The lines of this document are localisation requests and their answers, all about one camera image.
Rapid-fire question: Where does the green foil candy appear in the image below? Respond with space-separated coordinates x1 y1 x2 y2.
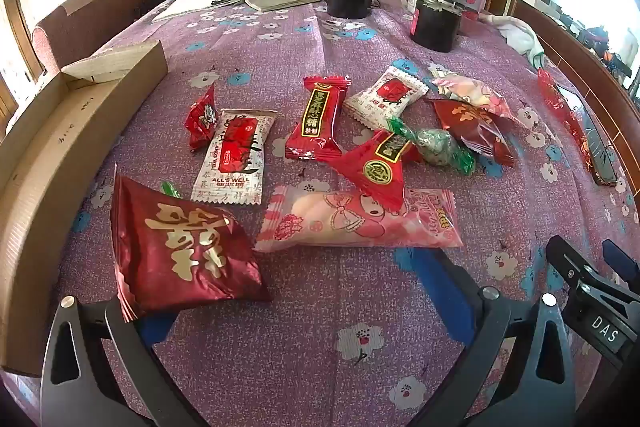
387 117 476 178

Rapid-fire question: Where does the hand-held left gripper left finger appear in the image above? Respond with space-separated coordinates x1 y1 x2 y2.
40 294 213 427

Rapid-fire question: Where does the white paper sheet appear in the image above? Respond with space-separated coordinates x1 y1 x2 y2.
151 0 261 24

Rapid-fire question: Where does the red twisted candy wrapper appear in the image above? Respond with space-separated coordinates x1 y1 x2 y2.
537 68 597 172

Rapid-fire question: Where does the pink marshmallow snack packet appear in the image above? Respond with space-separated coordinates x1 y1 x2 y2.
254 184 464 254
428 66 516 118

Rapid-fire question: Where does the red triangular snack packet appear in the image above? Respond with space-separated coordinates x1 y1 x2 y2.
327 129 424 214

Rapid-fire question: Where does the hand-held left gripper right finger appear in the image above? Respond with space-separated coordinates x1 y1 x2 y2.
395 248 578 427

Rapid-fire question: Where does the wooden bed rail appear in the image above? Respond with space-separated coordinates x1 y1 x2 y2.
506 0 640 108

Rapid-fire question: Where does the brown cardboard box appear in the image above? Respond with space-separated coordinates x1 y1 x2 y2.
0 41 168 378

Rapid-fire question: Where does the purple floral bed sheet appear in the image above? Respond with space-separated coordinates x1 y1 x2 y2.
0 0 640 427

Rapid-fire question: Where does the white red-label snack packet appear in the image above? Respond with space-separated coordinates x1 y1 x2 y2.
343 65 430 132
191 109 279 206

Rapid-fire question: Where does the red-brown armchair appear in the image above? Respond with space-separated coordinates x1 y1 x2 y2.
32 0 159 75

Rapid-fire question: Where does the small red candy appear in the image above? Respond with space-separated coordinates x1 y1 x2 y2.
183 83 221 152

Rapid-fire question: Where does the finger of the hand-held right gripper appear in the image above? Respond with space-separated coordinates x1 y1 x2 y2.
602 238 629 281
545 234 601 292

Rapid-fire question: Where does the wooden glass door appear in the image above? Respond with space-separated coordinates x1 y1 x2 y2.
0 0 47 122

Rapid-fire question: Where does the dark red gold-print snack packet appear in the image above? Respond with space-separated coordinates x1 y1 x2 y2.
110 164 272 324
432 99 516 168

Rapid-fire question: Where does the red candy bar packet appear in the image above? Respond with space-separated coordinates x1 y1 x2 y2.
284 76 352 162

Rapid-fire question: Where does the white cloth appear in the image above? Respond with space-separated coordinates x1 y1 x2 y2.
480 13 546 68

